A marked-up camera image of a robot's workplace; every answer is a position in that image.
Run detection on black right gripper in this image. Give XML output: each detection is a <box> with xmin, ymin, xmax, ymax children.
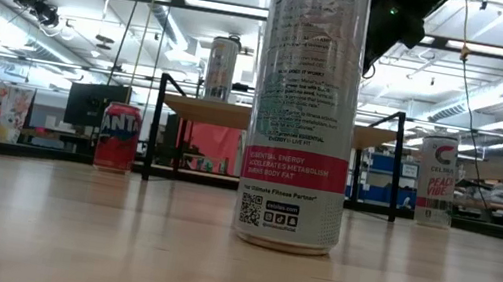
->
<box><xmin>357</xmin><ymin>0</ymin><xmax>457</xmax><ymax>86</ymax></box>

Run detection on Celsius can with pink band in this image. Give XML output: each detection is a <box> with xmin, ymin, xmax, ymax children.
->
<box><xmin>229</xmin><ymin>0</ymin><xmax>379</xmax><ymax>262</ymax></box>

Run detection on Celsius Peach Vibe can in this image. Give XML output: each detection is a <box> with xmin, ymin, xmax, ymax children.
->
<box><xmin>409</xmin><ymin>130</ymin><xmax>466</xmax><ymax>230</ymax></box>

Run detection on Celsius can with orange script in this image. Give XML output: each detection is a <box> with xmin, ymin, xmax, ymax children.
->
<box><xmin>202</xmin><ymin>33</ymin><xmax>243</xmax><ymax>105</ymax></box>

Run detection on wooden shelf with black legs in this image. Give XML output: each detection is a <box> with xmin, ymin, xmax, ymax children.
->
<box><xmin>141</xmin><ymin>72</ymin><xmax>413</xmax><ymax>223</ymax></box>

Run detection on blue storage bins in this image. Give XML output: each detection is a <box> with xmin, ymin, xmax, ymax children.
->
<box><xmin>345</xmin><ymin>149</ymin><xmax>424</xmax><ymax>212</ymax></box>

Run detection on red panel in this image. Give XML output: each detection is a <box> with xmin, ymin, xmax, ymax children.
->
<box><xmin>179</xmin><ymin>120</ymin><xmax>244</xmax><ymax>176</ymax></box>

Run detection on red Fanta can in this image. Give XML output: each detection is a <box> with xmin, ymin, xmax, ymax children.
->
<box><xmin>92</xmin><ymin>99</ymin><xmax>146</xmax><ymax>177</ymax></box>

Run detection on black monitor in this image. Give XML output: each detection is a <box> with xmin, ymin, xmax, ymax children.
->
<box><xmin>62</xmin><ymin>76</ymin><xmax>134</xmax><ymax>134</ymax></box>

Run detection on black ceiling spotlight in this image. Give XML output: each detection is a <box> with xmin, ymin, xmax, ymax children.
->
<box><xmin>9</xmin><ymin>0</ymin><xmax>65</xmax><ymax>31</ymax></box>

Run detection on yellow hanging rope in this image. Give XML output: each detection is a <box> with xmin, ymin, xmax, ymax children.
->
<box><xmin>453</xmin><ymin>0</ymin><xmax>480</xmax><ymax>65</ymax></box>

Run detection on black hanging cable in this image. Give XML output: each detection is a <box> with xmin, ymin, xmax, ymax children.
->
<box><xmin>106</xmin><ymin>0</ymin><xmax>149</xmax><ymax>91</ymax></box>
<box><xmin>139</xmin><ymin>0</ymin><xmax>179</xmax><ymax>130</ymax></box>

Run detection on black aluminium table frame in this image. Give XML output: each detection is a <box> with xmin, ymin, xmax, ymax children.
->
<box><xmin>0</xmin><ymin>136</ymin><xmax>503</xmax><ymax>246</ymax></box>

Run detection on tan hanging cable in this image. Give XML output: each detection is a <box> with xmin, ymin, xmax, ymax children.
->
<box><xmin>127</xmin><ymin>0</ymin><xmax>160</xmax><ymax>108</ymax></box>

